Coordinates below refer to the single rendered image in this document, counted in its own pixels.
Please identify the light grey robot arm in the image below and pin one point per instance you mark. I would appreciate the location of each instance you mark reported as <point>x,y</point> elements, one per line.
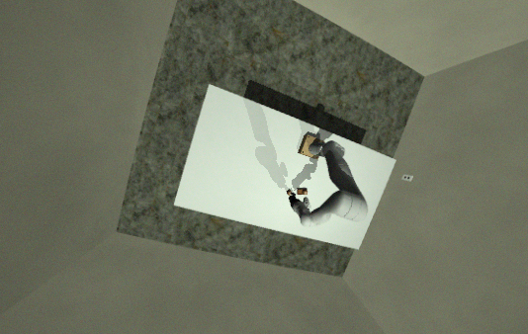
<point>348,202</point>

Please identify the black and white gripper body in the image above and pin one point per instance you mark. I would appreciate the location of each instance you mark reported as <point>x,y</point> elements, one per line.
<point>296,202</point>

